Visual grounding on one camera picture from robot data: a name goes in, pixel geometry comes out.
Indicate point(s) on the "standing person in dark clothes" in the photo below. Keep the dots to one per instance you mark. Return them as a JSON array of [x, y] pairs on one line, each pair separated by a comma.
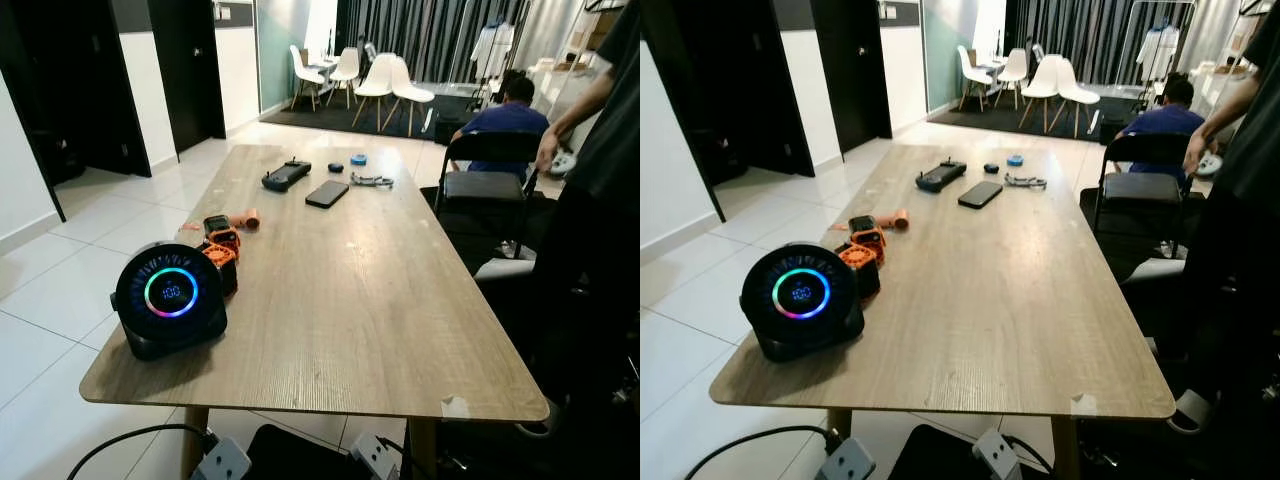
[[610, 150], [1255, 150]]

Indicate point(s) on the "white handheld controller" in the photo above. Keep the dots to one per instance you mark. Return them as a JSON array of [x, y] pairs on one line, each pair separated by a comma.
[[1210, 164], [563, 163]]

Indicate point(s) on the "black door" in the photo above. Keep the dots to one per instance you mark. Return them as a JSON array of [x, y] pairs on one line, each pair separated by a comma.
[[720, 90], [188, 70], [70, 90], [852, 70]]

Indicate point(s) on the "seated person in blue shirt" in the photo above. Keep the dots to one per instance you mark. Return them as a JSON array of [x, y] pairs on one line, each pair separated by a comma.
[[505, 125], [1160, 120]]

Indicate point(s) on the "white hanging shirt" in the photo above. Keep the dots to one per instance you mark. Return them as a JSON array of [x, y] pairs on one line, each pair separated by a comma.
[[493, 50], [1160, 52]]

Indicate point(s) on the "white tape piece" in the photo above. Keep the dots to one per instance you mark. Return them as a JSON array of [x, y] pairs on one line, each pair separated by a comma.
[[1084, 405], [455, 407]]

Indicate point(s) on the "salmon orange cylinder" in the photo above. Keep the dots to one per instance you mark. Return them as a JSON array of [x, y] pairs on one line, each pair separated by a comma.
[[245, 218], [897, 218]]

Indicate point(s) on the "wooden table leg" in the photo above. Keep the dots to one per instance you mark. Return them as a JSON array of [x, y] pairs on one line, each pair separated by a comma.
[[1065, 450], [422, 450], [196, 445], [840, 422]]

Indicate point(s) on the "grey curtain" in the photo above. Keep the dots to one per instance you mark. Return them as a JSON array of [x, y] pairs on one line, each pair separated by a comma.
[[430, 35], [1090, 35]]

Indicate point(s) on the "black smartphone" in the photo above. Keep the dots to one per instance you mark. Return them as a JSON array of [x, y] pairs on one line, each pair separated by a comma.
[[328, 194], [980, 195]]

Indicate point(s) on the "black floor mat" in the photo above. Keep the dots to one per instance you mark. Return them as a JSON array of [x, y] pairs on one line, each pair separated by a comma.
[[930, 460], [300, 460]]

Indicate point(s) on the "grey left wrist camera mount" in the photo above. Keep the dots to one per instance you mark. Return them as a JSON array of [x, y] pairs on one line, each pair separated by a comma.
[[222, 462], [848, 462]]

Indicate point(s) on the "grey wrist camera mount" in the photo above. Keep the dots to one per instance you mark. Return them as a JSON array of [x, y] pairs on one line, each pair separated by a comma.
[[375, 458], [997, 455], [222, 462], [848, 462]]

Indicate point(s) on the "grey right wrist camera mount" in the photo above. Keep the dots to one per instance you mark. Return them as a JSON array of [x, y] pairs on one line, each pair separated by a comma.
[[997, 455], [375, 458]]

